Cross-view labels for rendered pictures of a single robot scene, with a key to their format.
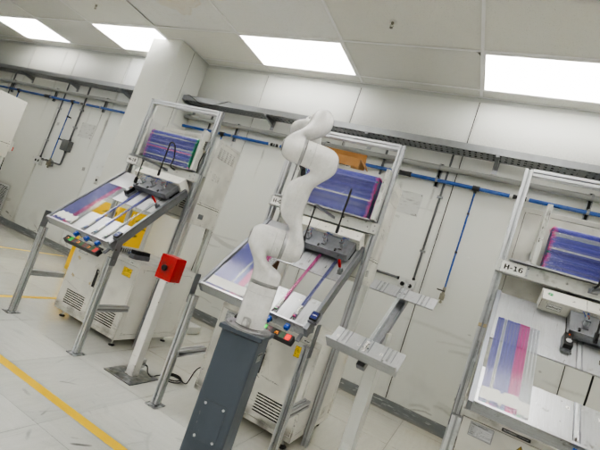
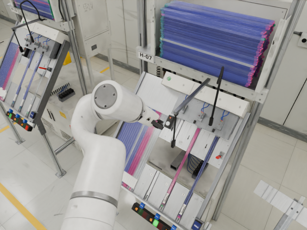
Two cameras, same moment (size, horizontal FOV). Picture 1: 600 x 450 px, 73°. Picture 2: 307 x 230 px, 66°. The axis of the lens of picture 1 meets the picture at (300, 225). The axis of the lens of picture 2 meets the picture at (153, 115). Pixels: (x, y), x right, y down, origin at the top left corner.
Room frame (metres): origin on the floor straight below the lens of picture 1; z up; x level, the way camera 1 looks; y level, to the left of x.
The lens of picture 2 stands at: (1.46, -0.09, 2.01)
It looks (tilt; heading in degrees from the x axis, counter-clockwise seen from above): 42 degrees down; 11
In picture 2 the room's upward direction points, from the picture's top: straight up
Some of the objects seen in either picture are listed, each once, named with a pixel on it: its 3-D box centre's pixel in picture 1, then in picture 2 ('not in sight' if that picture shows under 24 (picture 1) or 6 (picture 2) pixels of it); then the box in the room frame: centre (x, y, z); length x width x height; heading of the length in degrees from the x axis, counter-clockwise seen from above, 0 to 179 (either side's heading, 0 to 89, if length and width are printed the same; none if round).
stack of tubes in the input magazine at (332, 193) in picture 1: (337, 190); (209, 41); (2.58, -0.16, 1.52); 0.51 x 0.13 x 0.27; 64
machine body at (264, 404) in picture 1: (277, 366); (187, 167); (2.72, -0.16, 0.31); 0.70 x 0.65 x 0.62; 64
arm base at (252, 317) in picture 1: (255, 306); not in sight; (1.67, 0.06, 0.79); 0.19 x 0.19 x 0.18
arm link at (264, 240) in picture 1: (265, 254); not in sight; (1.67, 0.09, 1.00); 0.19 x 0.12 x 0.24; 95
